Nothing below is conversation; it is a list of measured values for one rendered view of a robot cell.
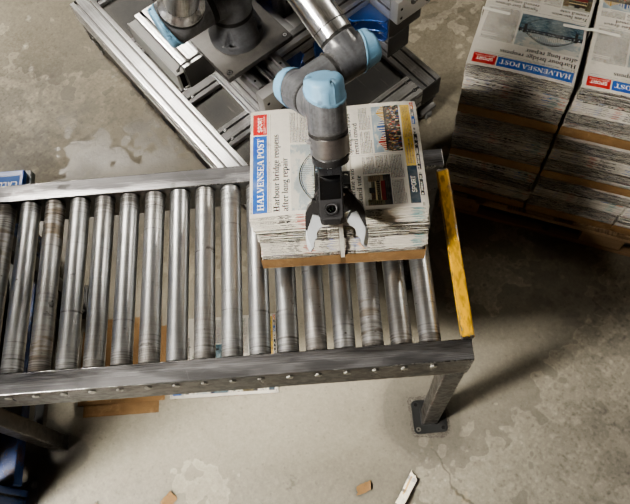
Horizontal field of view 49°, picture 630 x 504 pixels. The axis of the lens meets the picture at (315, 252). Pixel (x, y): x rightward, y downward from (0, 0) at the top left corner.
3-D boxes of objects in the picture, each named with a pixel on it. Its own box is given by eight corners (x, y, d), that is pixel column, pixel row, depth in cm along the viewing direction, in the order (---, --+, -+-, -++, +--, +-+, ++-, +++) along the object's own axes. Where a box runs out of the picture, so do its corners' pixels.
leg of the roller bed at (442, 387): (436, 406, 229) (463, 350, 167) (439, 424, 227) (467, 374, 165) (419, 408, 229) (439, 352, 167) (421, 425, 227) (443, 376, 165)
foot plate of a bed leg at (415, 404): (446, 393, 231) (446, 392, 230) (452, 437, 225) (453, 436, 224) (406, 396, 231) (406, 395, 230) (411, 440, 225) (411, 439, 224)
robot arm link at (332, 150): (349, 139, 127) (304, 143, 127) (350, 162, 129) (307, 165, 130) (347, 123, 133) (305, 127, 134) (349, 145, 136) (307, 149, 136)
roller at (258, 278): (266, 186, 181) (263, 177, 176) (272, 363, 162) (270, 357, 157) (247, 188, 181) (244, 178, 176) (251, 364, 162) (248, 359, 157)
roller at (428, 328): (416, 173, 179) (418, 163, 175) (440, 350, 160) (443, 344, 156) (397, 175, 179) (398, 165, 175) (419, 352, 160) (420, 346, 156)
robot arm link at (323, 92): (329, 64, 129) (353, 75, 123) (333, 120, 135) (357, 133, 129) (291, 74, 126) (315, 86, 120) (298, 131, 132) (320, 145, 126)
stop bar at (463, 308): (448, 171, 173) (449, 167, 171) (475, 339, 156) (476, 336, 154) (435, 172, 173) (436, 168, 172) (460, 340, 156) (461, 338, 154)
